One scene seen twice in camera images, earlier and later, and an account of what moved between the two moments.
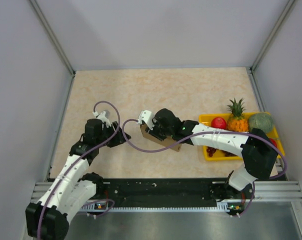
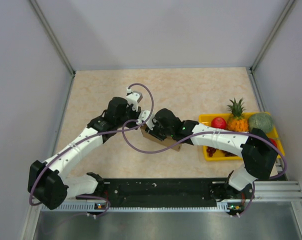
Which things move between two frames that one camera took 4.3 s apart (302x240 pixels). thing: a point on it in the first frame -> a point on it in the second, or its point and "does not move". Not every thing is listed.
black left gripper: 119,138 -> 135,114
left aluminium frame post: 52,35 does not move
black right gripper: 154,132 does not move
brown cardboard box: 158,141 does not move
